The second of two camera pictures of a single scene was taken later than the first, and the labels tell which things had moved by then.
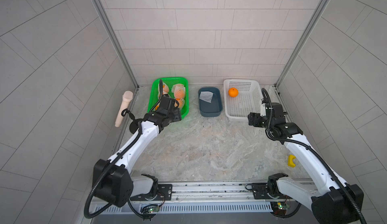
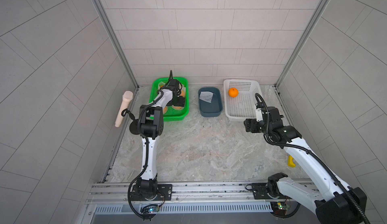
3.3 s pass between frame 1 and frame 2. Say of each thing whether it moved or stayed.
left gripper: moved
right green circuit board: stayed
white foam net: stayed
